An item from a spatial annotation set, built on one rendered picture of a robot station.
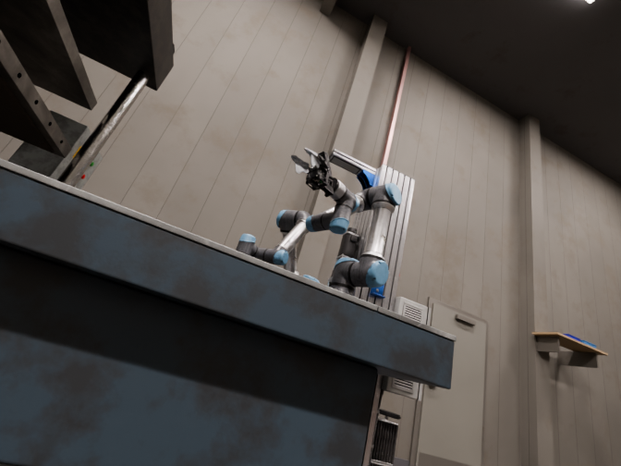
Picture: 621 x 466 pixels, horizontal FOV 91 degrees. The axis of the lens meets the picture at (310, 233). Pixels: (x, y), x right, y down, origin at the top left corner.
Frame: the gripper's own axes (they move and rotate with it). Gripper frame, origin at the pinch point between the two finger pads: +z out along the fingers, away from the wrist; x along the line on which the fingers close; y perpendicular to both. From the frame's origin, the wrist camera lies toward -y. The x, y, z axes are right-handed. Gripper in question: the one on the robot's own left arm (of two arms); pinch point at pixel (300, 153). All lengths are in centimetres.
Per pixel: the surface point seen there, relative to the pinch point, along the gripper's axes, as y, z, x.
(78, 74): -12, 68, 56
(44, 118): 12, 67, 55
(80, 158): 9, 53, 75
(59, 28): -10, 77, 38
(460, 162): -354, -407, 57
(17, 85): 16, 74, 40
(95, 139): -2, 53, 74
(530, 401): 22, -533, 30
